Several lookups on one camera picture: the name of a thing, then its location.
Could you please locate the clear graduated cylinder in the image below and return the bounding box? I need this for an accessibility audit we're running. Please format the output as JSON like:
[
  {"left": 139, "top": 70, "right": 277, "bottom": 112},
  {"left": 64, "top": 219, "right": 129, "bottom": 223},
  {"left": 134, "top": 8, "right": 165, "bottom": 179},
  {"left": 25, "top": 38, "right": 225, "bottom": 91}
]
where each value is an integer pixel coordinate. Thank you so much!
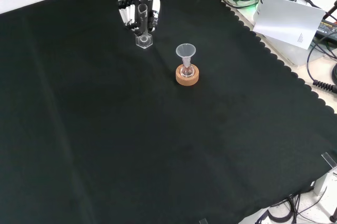
[{"left": 135, "top": 3, "right": 154, "bottom": 49}]

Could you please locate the clear tape strip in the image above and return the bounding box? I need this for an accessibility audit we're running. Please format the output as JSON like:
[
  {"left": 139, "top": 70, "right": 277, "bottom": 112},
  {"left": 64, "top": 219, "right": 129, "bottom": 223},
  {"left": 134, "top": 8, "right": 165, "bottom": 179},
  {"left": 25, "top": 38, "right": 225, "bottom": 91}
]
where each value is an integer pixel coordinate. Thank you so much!
[{"left": 321, "top": 152, "right": 337, "bottom": 169}]

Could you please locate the black power adapter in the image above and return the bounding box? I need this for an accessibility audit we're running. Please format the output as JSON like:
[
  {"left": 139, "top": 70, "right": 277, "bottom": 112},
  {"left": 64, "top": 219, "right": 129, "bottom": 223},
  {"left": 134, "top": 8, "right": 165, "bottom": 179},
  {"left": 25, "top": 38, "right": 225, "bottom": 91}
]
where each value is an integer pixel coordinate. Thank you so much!
[{"left": 314, "top": 20, "right": 337, "bottom": 41}]

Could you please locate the pale board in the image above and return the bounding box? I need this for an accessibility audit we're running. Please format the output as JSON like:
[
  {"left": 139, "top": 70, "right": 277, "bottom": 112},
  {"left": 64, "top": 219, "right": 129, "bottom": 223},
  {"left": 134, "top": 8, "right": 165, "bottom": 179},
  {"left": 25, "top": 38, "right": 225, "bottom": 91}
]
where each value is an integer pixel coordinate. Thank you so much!
[{"left": 252, "top": 0, "right": 326, "bottom": 50}]

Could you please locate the black coiled cable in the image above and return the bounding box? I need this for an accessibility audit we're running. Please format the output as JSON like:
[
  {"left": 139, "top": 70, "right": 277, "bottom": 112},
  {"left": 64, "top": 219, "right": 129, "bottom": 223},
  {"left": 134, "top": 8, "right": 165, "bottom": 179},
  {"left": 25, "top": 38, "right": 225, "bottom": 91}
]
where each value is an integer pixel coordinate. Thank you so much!
[{"left": 312, "top": 79, "right": 337, "bottom": 93}]

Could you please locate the round-bottom glass flask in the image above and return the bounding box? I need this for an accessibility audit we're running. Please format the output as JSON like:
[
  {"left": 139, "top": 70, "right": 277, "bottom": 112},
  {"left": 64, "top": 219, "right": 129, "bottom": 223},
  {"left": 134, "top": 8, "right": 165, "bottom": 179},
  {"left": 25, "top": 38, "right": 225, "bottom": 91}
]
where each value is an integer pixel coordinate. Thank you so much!
[{"left": 180, "top": 58, "right": 195, "bottom": 78}]

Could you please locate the cork ring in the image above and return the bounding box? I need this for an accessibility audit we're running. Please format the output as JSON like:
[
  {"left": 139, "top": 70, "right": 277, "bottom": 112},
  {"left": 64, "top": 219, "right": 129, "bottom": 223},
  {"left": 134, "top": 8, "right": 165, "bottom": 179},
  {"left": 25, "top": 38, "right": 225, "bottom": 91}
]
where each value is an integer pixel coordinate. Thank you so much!
[{"left": 175, "top": 64, "right": 200, "bottom": 87}]

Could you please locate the black tripod leg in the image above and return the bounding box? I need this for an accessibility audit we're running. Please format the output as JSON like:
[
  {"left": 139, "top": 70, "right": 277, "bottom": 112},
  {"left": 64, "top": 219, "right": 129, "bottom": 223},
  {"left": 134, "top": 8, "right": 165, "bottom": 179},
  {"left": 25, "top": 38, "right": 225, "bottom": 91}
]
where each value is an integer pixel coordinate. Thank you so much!
[{"left": 329, "top": 202, "right": 337, "bottom": 221}]

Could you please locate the clear plastic funnel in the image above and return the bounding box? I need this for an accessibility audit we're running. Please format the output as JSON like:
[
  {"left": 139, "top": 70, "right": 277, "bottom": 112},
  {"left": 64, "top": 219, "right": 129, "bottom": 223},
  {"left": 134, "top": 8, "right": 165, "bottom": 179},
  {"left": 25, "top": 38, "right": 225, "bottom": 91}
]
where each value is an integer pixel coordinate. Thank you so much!
[{"left": 175, "top": 43, "right": 196, "bottom": 65}]

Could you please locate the black cloth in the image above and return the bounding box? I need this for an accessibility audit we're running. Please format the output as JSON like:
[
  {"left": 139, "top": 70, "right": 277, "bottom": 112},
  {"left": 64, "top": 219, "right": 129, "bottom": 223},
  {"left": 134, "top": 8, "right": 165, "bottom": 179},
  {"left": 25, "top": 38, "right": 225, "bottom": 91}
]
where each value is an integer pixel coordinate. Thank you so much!
[{"left": 0, "top": 0, "right": 337, "bottom": 224}]

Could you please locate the black cable bundle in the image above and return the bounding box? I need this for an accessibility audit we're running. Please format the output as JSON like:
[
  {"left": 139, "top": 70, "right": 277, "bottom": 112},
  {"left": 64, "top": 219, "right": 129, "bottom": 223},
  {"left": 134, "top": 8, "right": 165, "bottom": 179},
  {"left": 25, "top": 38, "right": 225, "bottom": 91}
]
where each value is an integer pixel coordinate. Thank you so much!
[{"left": 254, "top": 194, "right": 330, "bottom": 224}]

